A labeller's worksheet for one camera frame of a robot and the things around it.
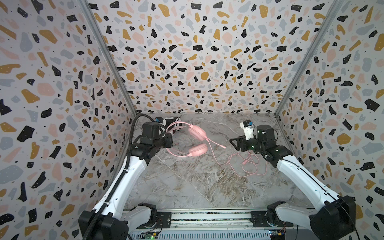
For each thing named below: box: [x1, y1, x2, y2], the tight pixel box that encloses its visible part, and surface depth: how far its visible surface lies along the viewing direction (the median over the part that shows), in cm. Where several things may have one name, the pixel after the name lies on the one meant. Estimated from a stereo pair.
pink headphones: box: [165, 121, 226, 157], surface depth 75 cm
